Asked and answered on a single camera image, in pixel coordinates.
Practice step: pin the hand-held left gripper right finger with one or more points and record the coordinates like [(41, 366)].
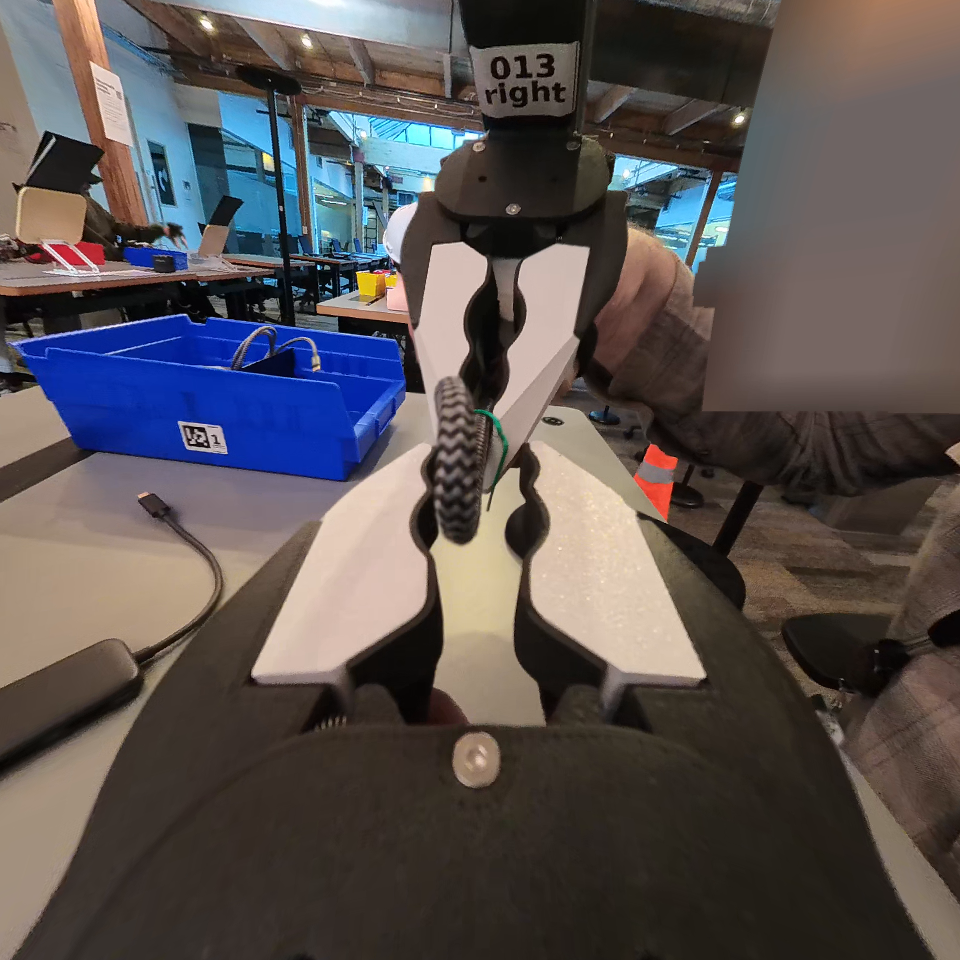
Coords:
[(608, 600)]

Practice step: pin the black round stool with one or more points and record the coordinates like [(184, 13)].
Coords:
[(840, 648)]

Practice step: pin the yellow storage bin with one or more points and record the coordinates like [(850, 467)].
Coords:
[(371, 284)]

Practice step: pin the small blue tray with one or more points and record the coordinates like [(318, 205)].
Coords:
[(155, 257)]

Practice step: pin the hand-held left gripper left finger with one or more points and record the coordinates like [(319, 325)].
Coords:
[(353, 600)]

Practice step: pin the orange traffic cone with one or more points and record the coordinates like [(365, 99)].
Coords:
[(656, 480)]

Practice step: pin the blue storage bin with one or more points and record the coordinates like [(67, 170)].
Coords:
[(270, 428)]

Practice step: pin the grey work table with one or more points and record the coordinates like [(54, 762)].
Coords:
[(120, 278)]

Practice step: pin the black pole with round disc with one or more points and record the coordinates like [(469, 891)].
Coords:
[(278, 150)]

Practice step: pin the person's right hand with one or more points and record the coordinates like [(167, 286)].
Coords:
[(633, 278)]

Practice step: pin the white object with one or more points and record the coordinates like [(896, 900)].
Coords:
[(60, 698)]

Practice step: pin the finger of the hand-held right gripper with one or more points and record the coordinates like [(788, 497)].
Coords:
[(443, 315), (552, 315)]

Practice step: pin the wooden post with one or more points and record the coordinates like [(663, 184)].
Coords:
[(102, 105)]

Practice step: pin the white hard hat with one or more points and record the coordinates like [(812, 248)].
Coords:
[(399, 233)]

